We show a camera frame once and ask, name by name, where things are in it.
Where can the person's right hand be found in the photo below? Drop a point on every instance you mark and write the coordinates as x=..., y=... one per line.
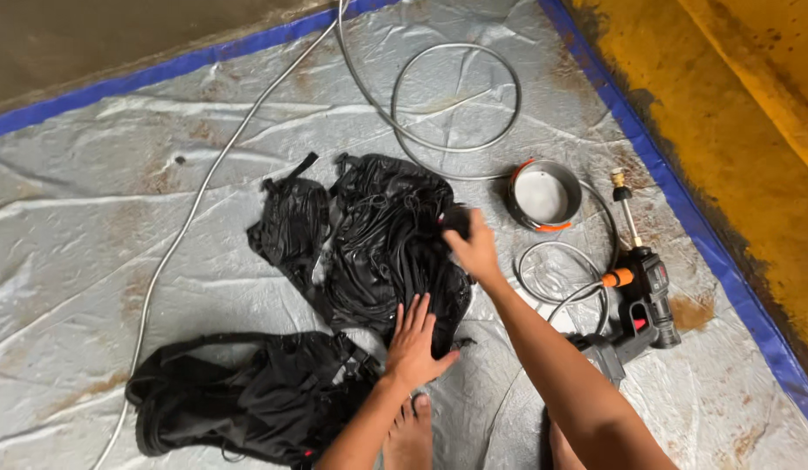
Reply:
x=479, y=254

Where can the grey tarp with blue edge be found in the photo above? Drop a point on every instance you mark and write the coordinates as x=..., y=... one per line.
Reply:
x=84, y=261

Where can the black orange pressure washer gun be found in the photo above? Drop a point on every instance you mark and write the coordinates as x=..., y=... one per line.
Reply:
x=647, y=290

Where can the person's right foot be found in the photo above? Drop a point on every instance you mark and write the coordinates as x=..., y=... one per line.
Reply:
x=564, y=454

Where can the person's left hand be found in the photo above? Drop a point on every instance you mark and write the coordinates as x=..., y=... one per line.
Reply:
x=414, y=352

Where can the person's foot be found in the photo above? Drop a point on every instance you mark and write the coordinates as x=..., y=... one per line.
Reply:
x=409, y=434
x=564, y=454

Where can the black wet bag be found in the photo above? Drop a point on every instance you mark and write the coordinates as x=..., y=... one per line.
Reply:
x=384, y=254

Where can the black scrub brush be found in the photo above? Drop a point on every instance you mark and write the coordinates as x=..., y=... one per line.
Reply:
x=457, y=220

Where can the person's left foot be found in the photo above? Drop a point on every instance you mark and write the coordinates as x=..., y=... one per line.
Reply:
x=409, y=434

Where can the grey collapsible bucket orange rim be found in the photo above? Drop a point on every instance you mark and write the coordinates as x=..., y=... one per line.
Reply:
x=543, y=196

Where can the person's right fingers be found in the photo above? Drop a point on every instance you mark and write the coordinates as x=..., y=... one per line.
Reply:
x=456, y=245

